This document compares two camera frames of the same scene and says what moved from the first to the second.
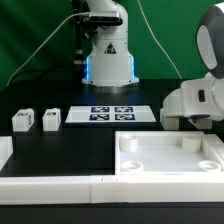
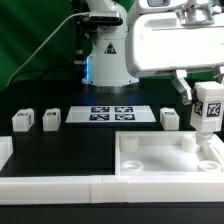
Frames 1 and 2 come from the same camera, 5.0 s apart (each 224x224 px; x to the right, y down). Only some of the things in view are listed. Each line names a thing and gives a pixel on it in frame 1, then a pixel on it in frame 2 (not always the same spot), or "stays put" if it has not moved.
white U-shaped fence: x=110 y=189 stays put
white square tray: x=168 y=153 stays put
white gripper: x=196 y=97 -> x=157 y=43
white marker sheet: x=110 y=114 stays put
